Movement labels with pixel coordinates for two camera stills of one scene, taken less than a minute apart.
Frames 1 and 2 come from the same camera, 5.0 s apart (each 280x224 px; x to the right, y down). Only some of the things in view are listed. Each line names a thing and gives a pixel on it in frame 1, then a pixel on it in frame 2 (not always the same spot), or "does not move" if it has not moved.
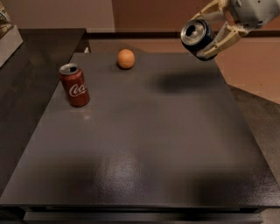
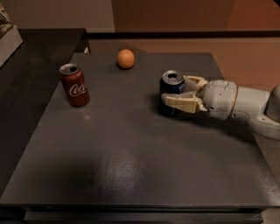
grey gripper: x=254 y=12 to x=220 y=97
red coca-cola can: x=74 y=85 does not move
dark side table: x=27 y=80 does not move
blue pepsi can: x=196 y=32 to x=173 y=82
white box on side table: x=9 y=45 does not move
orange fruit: x=125 y=59 does not move
